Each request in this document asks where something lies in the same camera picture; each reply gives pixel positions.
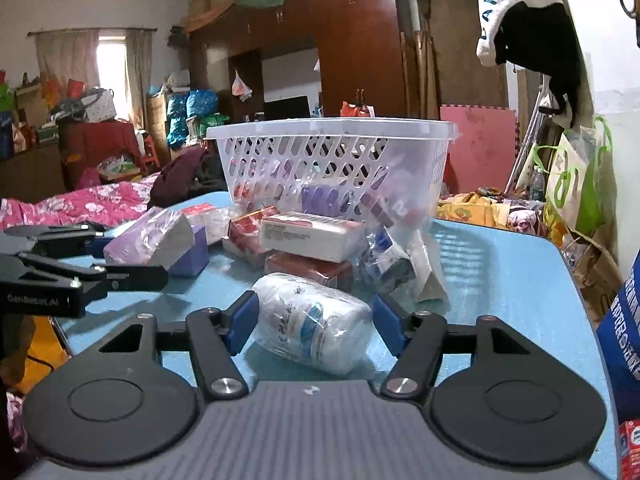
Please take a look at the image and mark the white bottle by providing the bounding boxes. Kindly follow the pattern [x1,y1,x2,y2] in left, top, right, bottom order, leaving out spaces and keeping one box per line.
[251,272,374,377]

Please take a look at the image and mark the window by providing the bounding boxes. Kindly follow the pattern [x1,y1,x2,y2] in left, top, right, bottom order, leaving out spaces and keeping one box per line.
[97,34,129,122]

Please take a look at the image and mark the brown wooden wardrobe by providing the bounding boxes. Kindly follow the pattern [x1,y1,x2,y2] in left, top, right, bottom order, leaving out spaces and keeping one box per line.
[187,0,422,127]

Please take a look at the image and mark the brown paper bag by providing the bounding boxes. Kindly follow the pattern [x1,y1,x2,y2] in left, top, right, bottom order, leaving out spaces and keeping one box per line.
[564,229,624,324]

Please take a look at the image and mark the blue plastic bag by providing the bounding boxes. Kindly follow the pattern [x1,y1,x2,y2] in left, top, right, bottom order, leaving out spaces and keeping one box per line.
[166,93,190,149]
[185,88,220,120]

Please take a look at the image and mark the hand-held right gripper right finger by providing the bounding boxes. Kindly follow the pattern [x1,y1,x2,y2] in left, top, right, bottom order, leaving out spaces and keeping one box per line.
[371,293,536,404]

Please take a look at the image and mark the white patterned gift bag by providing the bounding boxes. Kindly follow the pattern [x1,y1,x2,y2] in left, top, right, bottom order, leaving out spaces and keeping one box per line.
[79,88,117,124]

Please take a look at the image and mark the cardboard boxes on wardrobe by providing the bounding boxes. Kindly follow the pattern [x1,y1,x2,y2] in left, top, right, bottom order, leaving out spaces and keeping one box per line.
[186,0,237,32]

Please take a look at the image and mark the black television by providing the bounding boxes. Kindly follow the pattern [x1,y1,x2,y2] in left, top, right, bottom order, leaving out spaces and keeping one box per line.
[263,94,312,122]

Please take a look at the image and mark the flat red box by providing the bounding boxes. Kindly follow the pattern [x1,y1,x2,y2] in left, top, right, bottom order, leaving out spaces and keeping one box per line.
[263,252,357,292]

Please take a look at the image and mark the blue white box in bag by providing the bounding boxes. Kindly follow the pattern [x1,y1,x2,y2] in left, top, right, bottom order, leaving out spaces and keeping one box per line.
[361,226,452,304]

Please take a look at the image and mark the yellow patterned blanket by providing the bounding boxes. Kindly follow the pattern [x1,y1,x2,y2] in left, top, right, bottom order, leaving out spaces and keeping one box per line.
[437,189,512,231]

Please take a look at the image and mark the orange bag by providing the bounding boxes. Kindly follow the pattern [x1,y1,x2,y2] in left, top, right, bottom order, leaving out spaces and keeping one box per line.
[339,100,377,120]

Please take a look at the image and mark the beige curtain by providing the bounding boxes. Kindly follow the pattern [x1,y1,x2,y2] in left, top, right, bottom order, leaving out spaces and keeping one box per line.
[34,29,101,92]
[124,28,154,137]

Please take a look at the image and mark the blue shopping bag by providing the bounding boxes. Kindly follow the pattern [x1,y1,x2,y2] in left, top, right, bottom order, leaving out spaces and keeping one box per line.
[594,254,640,424]

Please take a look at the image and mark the clear water bottle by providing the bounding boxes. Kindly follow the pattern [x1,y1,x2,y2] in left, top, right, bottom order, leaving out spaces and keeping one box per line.
[527,165,546,204]

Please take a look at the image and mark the red carton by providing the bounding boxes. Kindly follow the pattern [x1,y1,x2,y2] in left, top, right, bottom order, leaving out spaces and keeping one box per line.
[617,419,640,480]

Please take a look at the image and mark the red stool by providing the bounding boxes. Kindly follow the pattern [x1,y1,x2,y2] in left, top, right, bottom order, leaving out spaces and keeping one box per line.
[135,132,162,172]

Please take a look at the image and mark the large purple box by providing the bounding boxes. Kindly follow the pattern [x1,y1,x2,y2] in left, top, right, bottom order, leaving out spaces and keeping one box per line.
[103,205,210,279]

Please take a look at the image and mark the white plastic basket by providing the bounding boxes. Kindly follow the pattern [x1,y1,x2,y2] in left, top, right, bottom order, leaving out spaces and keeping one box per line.
[203,116,462,242]

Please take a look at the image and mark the red cloth covered cabinet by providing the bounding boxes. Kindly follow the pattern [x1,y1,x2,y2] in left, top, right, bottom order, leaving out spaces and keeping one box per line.
[58,119,139,192]

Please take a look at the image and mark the pink foam mat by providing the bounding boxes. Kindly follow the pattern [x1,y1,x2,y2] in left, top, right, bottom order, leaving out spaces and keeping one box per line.
[439,104,519,197]

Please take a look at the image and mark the metal crutch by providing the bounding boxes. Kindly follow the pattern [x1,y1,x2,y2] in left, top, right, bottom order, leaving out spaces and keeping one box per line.
[504,92,557,197]

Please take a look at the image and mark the small purple box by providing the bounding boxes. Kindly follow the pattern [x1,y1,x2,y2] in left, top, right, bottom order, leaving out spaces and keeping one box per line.
[299,184,352,222]

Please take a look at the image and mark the dark clothes pile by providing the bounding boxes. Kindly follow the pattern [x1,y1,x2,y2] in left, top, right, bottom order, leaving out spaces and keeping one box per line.
[148,147,232,210]

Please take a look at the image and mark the green white tote bag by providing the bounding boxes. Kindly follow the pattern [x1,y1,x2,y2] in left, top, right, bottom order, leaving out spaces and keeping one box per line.
[542,115,614,234]

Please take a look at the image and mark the hanging pink plastic bag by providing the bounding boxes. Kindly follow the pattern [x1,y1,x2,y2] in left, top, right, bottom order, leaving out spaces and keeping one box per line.
[230,70,254,102]

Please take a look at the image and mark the yellow box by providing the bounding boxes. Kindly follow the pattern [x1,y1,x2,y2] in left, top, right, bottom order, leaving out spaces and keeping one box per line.
[10,314,69,397]

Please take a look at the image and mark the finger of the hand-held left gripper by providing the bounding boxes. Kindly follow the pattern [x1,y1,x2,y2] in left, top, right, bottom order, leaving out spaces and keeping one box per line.
[17,252,169,295]
[2,223,110,258]

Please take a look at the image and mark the long white box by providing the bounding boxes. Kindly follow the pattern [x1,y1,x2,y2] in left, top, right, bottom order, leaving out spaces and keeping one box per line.
[259,212,369,264]

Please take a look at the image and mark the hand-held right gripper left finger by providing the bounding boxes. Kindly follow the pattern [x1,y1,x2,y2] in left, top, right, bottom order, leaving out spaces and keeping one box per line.
[96,290,261,403]

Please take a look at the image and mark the pink floral blanket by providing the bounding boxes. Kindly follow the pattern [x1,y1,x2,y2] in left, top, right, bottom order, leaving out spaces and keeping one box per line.
[0,179,162,234]

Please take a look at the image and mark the pink white packet in bag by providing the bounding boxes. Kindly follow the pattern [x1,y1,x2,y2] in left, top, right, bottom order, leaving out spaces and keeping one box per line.
[181,203,237,247]

